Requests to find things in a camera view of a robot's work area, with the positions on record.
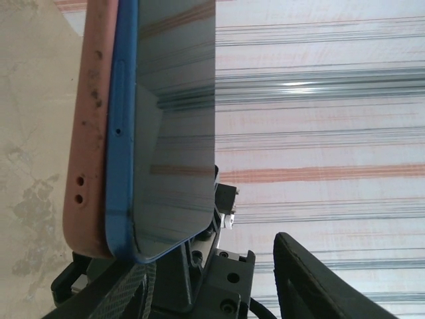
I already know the pink-edged black phone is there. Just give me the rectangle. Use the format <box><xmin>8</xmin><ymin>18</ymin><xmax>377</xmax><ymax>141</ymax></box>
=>
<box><xmin>105</xmin><ymin>0</ymin><xmax>216</xmax><ymax>265</ymax></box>

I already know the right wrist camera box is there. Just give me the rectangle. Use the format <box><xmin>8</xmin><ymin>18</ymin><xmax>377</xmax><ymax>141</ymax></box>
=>
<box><xmin>212</xmin><ymin>182</ymin><xmax>240</xmax><ymax>231</ymax></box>

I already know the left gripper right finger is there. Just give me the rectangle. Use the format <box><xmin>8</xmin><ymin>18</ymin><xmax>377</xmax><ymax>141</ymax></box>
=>
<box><xmin>272</xmin><ymin>231</ymin><xmax>394</xmax><ymax>319</ymax></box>

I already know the pink phone case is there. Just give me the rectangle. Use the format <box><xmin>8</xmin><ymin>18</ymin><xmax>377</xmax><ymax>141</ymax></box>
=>
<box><xmin>62</xmin><ymin>0</ymin><xmax>119</xmax><ymax>260</ymax></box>

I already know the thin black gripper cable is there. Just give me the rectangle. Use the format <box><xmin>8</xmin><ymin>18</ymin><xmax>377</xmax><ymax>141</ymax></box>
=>
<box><xmin>248</xmin><ymin>296</ymin><xmax>277</xmax><ymax>319</ymax></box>

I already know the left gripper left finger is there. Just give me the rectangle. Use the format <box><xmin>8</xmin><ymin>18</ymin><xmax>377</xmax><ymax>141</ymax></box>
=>
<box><xmin>41</xmin><ymin>261</ymin><xmax>157</xmax><ymax>319</ymax></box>

